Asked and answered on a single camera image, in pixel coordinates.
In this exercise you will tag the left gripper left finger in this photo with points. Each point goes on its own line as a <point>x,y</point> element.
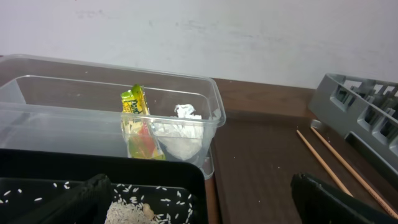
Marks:
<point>87,203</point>

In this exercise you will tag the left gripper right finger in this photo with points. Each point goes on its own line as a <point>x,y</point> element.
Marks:
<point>318,202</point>

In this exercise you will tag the pile of rice waste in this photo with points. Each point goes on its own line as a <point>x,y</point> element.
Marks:
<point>130,203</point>

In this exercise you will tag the wooden chopstick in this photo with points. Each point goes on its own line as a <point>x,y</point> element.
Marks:
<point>373,193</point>
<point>337,181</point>

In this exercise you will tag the green orange snack wrapper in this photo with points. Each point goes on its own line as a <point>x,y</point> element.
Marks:
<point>137,131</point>

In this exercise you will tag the white tissue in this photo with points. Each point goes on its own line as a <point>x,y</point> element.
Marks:
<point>181,141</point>

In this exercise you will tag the grey dishwasher rack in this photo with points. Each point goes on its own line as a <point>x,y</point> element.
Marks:
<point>365,109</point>

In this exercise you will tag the clear plastic waste bin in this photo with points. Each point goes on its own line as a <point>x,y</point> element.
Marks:
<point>74,107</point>

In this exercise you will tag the black plastic tray bin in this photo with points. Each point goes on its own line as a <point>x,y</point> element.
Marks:
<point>34,165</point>

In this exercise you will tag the dark brown serving tray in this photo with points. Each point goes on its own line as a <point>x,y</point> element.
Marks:
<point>257,154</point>

